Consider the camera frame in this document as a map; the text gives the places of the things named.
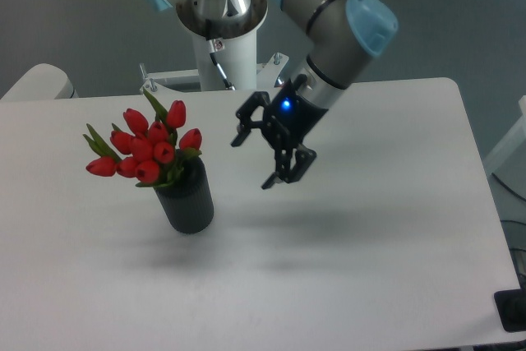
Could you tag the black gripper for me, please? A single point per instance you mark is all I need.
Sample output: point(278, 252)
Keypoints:
point(287, 119)

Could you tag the red tulip bouquet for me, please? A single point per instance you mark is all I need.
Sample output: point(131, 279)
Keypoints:
point(151, 152)

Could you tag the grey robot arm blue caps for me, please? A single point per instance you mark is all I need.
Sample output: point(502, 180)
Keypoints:
point(346, 35)

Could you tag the dark grey ribbed vase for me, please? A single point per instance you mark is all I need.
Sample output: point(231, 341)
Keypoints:
point(188, 204)

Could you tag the white rounded chair back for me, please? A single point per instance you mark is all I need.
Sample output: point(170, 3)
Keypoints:
point(41, 82)

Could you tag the white furniture at right edge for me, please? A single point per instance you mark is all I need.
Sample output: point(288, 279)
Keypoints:
point(507, 145)

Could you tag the black device at table corner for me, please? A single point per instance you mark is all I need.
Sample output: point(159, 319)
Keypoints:
point(511, 309)

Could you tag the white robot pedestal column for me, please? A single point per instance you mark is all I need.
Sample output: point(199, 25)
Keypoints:
point(236, 56)

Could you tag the white pedestal base frame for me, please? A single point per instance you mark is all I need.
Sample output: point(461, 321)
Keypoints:
point(268, 76)

